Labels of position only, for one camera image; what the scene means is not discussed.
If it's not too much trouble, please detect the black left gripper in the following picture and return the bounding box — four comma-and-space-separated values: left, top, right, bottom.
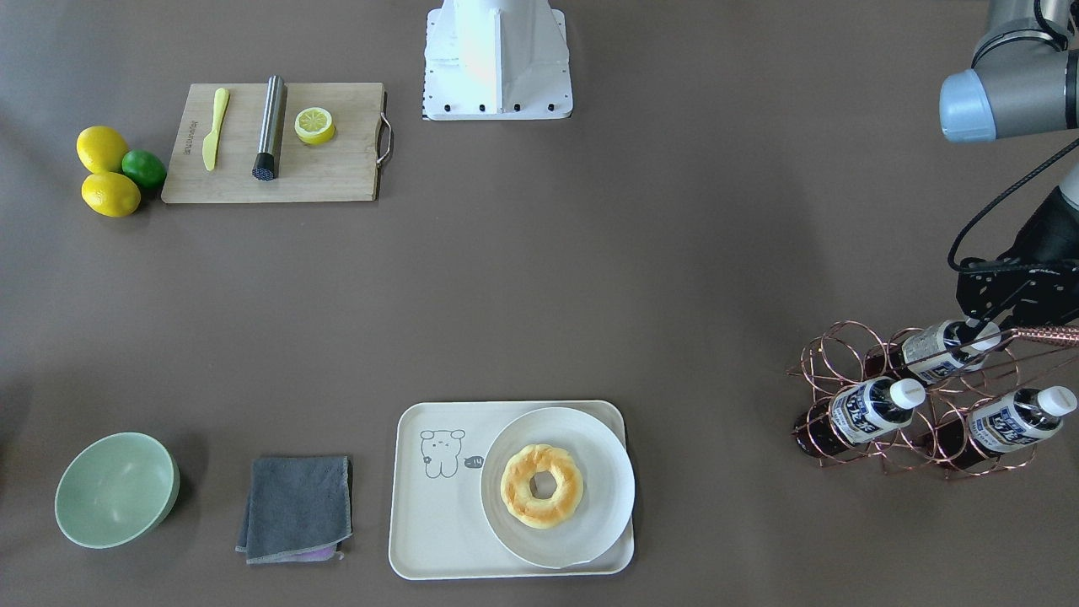
956, 187, 1078, 328

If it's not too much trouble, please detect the tea bottle from rack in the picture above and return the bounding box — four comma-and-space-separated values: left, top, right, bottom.
864, 319, 1001, 385

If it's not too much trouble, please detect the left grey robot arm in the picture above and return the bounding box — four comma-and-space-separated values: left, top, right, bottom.
939, 1, 1078, 328

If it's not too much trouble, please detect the tea bottle rear in rack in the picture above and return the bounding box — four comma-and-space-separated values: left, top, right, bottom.
927, 385, 1076, 471

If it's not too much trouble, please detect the tea bottle in rack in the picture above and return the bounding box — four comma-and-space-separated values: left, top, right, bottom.
927, 385, 1076, 471
793, 377, 927, 459

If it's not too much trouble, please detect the beige rabbit tray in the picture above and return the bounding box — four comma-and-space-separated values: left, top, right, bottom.
390, 400, 636, 580

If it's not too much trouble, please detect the white plate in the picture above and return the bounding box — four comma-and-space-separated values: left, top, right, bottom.
480, 406, 636, 570

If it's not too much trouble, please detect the glazed donut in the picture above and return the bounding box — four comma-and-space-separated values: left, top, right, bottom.
498, 444, 585, 529

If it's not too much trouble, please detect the bamboo cutting board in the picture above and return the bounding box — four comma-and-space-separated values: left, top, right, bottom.
161, 82, 390, 205

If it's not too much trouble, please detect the half lemon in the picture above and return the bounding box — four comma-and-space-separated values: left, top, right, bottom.
293, 107, 336, 146

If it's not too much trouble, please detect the grey folded cloth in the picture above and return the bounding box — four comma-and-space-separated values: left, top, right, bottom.
235, 454, 353, 566

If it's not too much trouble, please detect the steel muddler black tip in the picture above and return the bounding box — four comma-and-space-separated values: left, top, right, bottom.
251, 74, 287, 181

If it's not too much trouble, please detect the yellow plastic knife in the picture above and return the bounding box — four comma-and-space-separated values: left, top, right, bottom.
201, 87, 230, 173

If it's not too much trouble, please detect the green lime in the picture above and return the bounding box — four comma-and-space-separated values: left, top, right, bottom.
121, 149, 167, 190

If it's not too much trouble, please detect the yellow lemon outer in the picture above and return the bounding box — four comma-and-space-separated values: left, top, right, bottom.
81, 173, 142, 218

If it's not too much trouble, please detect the green bowl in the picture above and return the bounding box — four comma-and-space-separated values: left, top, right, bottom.
54, 432, 180, 550

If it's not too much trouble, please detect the yellow lemon near board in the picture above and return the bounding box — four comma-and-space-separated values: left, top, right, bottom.
76, 126, 129, 174

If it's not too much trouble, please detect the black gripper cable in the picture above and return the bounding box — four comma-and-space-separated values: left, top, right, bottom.
947, 135, 1079, 272

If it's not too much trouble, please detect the copper wire bottle rack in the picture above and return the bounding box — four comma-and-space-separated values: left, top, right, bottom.
789, 321, 1076, 479

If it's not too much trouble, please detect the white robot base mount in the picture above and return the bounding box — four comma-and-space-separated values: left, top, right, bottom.
421, 1, 574, 121

